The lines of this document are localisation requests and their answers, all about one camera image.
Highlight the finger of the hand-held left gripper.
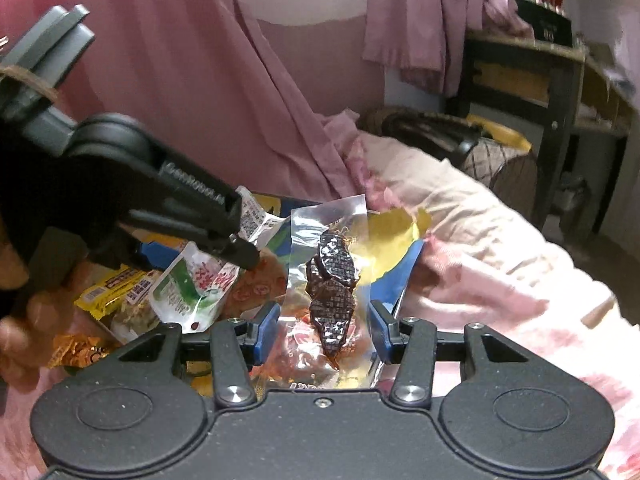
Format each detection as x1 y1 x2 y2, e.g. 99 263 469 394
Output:
119 209 262 269
102 239 177 274

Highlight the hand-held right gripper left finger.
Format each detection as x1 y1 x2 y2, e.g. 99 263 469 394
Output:
117 302 282 409

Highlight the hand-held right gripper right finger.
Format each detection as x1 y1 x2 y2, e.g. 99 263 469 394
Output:
367 300 532 409

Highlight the orange snack packet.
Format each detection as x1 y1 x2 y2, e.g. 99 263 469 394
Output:
227 246 292 312

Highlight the large white and green packet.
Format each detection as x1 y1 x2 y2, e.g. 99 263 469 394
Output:
150 186 282 334

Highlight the nut bar packet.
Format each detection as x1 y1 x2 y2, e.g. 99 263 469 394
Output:
107 305 172 347

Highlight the clear packet of dark meat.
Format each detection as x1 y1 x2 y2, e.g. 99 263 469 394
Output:
280 193 397 392

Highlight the grey box with dinosaur print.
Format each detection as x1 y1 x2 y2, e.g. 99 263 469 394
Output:
140 190 437 397

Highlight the person's left hand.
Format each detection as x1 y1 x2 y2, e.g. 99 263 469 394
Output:
0 230 76 393

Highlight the green and yellow snack packet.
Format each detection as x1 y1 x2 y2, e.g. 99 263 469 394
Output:
74 266 162 319

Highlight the pink curtain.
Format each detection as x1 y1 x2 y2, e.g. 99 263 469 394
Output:
0 0 372 202

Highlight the brown and yellow snack packet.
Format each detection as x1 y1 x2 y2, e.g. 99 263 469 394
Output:
47 332 112 372

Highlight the pink floral blanket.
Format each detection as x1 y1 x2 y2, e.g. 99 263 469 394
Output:
0 109 640 480

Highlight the black mesh bag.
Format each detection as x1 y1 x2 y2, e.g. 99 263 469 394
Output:
359 105 540 197

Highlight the yellow plastic item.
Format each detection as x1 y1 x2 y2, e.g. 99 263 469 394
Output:
466 114 534 155

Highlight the dark wooden desk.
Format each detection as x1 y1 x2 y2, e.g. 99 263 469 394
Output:
445 29 640 242

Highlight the purple hanging cloth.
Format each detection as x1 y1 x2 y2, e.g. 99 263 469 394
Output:
362 0 534 99

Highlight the black box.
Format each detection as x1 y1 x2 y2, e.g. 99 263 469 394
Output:
514 0 577 47

